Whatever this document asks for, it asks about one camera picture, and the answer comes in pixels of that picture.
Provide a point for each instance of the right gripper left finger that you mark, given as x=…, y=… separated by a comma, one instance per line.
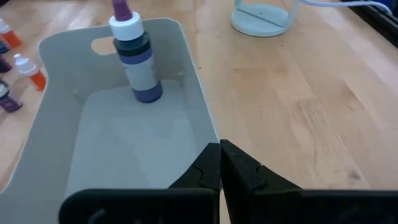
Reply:
x=205, y=174

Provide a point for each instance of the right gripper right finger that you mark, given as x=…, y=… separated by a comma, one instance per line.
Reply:
x=242, y=180

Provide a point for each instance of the purple food coloring bottle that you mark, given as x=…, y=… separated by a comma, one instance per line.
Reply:
x=140, y=74

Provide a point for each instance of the small orange dropper bottle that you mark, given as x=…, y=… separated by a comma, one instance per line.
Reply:
x=37, y=81
x=12, y=39

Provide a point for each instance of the small dark dropper bottle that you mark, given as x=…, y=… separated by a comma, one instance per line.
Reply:
x=3, y=48
x=3, y=67
x=9, y=104

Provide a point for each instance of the gray plastic bin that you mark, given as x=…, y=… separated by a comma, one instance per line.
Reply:
x=124, y=140

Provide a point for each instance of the white spot lamp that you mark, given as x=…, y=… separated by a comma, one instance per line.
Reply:
x=261, y=21

